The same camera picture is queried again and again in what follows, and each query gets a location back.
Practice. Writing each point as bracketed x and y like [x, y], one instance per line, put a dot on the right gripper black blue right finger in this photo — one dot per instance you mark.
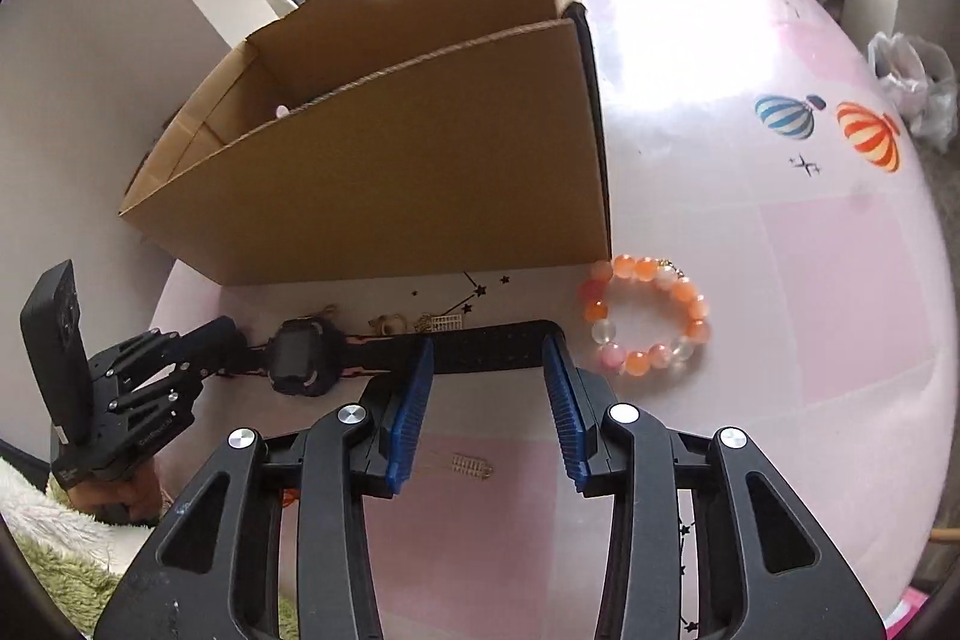
[765, 566]

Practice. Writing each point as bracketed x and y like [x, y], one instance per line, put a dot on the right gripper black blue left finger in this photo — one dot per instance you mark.
[211, 569]

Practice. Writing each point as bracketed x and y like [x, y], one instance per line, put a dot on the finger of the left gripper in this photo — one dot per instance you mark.
[214, 348]

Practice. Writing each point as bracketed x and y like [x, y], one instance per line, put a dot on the black wrist watch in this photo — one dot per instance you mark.
[308, 357]

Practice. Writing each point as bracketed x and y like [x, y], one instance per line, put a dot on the small pearl hair clip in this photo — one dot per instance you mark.
[471, 466]

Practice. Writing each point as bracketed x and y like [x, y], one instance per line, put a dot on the person's hand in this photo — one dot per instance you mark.
[138, 499]

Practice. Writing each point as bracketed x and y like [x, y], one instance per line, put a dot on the black phone on gripper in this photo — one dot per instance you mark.
[50, 325]

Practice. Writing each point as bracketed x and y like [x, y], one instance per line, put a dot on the gold pearl brooch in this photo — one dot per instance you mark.
[438, 323]

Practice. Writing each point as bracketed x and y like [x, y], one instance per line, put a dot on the brown cardboard box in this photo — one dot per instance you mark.
[357, 139]

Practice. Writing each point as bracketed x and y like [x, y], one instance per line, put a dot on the white plastic bag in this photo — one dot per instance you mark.
[920, 80]

